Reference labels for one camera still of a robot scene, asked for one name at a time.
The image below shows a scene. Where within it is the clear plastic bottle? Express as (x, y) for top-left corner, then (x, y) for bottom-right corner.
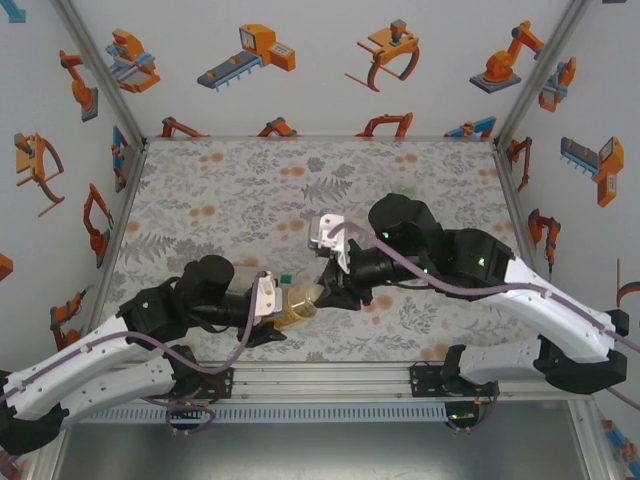
(230, 266), (296, 300)

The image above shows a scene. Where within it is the orange tea bottle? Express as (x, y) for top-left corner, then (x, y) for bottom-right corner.
(269, 282), (324, 331)

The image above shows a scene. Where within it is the floral table mat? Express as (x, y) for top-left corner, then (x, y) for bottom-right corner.
(82, 137), (559, 364)

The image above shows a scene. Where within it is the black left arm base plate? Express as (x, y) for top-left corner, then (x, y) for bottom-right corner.
(172, 366), (235, 401)

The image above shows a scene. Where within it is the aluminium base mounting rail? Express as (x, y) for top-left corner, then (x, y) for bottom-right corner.
(107, 362), (551, 402)

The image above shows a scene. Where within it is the white slotted cable duct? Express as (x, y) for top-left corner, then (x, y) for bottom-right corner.
(69, 403), (449, 424)

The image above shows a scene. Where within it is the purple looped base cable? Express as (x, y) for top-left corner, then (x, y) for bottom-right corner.
(447, 394), (496, 436)
(164, 399), (219, 439)

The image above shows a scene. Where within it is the aluminium frame rail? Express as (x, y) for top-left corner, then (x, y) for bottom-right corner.
(492, 142), (564, 361)
(144, 133), (499, 144)
(92, 139), (151, 321)

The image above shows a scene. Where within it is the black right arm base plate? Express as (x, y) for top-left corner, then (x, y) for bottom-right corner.
(409, 362), (451, 399)

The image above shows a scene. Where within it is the aluminium frame post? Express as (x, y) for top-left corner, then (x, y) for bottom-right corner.
(567, 399), (617, 480)
(492, 0), (599, 151)
(49, 0), (151, 151)

